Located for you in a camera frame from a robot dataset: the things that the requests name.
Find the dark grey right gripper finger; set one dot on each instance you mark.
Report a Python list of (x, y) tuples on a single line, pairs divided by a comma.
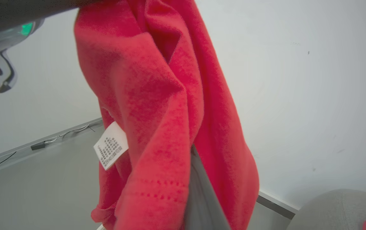
[(206, 198)]

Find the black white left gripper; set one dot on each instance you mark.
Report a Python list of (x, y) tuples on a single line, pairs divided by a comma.
[(1, 38)]

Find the red knit sweater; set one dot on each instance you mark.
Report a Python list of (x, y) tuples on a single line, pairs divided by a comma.
[(157, 95)]

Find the grey fabric sofa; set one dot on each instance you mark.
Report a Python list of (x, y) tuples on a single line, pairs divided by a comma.
[(339, 210)]

